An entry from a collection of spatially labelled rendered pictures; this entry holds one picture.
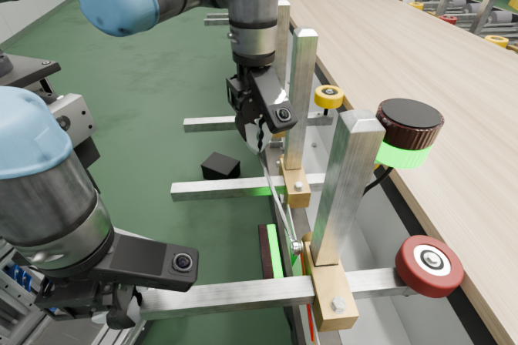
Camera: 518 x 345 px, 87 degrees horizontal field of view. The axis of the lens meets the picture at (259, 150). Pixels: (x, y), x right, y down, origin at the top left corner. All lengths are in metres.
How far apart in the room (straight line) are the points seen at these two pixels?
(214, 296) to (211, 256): 1.03
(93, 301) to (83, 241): 0.10
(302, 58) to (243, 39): 0.11
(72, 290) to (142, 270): 0.08
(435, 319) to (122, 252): 0.52
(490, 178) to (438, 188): 0.11
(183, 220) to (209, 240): 0.20
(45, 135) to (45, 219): 0.07
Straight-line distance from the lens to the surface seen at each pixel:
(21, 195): 0.26
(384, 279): 0.49
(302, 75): 0.51
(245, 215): 1.59
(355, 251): 0.79
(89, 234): 0.30
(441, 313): 0.62
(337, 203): 0.34
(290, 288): 0.45
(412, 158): 0.31
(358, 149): 0.29
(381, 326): 0.73
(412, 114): 0.30
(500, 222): 0.60
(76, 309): 0.42
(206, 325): 1.35
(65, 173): 0.26
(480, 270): 0.52
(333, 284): 0.45
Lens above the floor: 1.27
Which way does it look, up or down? 40 degrees down
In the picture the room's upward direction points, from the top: straight up
